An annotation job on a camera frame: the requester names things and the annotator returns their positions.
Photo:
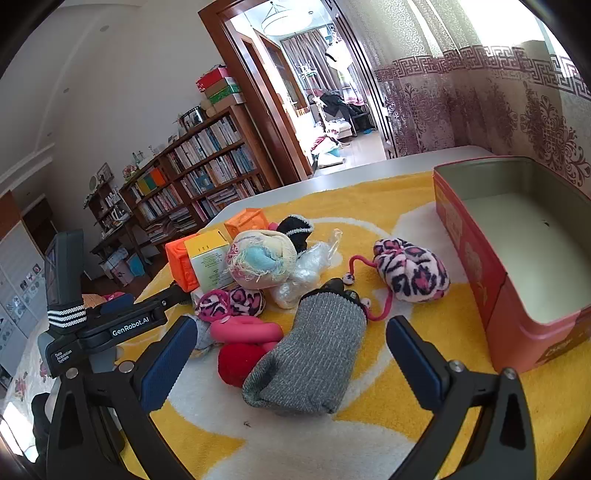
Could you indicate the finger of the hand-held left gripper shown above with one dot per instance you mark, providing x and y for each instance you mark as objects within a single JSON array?
[{"x": 161, "y": 297}]

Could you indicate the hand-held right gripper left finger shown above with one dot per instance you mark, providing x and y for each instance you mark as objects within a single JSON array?
[{"x": 166, "y": 364}]

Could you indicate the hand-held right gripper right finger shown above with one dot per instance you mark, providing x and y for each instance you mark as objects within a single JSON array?
[{"x": 413, "y": 364}]

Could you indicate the small grey sock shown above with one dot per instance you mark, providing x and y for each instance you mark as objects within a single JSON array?
[{"x": 203, "y": 334}]

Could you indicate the yellow and white carton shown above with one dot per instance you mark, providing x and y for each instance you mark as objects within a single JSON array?
[{"x": 210, "y": 263}]

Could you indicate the red pom-pom ball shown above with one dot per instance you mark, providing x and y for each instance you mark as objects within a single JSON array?
[{"x": 238, "y": 364}]

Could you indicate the grey knit sock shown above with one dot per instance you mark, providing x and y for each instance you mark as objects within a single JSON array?
[{"x": 314, "y": 355}]

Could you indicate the pastel sock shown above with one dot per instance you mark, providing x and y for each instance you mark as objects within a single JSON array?
[{"x": 263, "y": 258}]

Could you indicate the orange toy cube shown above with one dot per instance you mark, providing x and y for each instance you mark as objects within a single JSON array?
[
  {"x": 247, "y": 224},
  {"x": 180, "y": 265}
]

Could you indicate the red tin box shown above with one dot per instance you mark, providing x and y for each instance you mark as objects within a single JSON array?
[{"x": 489, "y": 277}]

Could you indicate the white roll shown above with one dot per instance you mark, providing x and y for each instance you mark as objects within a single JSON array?
[{"x": 291, "y": 293}]

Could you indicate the black sock with white trim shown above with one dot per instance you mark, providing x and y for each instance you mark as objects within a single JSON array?
[{"x": 293, "y": 228}]

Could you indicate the dark wooden display shelf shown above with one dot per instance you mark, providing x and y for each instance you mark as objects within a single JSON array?
[{"x": 115, "y": 221}]

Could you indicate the pink rubber toy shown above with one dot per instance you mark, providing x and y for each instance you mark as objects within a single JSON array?
[{"x": 249, "y": 330}]

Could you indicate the white wardrobe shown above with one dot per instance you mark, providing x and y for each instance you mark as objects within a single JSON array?
[{"x": 18, "y": 277}]

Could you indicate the wooden bookshelf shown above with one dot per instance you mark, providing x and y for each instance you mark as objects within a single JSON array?
[{"x": 207, "y": 170}]

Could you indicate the clear plastic bag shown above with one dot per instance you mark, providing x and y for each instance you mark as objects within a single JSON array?
[{"x": 318, "y": 258}]

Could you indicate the yellow and white blanket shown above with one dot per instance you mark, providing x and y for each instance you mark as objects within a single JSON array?
[{"x": 323, "y": 203}]

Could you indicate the brown cardboard box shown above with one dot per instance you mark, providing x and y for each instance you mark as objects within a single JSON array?
[{"x": 224, "y": 106}]

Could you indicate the green cardboard box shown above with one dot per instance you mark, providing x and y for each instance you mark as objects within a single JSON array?
[{"x": 224, "y": 90}]

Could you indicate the red cardboard box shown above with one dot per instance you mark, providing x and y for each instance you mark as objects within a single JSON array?
[{"x": 212, "y": 81}]

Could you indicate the patterned curtain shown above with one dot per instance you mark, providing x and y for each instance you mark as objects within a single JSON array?
[{"x": 461, "y": 92}]

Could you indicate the round ceiling lamp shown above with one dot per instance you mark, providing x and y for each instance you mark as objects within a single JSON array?
[{"x": 282, "y": 21}]

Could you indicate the photo frame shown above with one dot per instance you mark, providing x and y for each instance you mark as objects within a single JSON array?
[{"x": 191, "y": 119}]

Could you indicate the wooden door frame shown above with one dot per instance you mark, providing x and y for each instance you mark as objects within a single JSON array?
[{"x": 217, "y": 46}]

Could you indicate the dark sliding door frame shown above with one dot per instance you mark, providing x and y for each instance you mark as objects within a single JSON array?
[{"x": 369, "y": 92}]

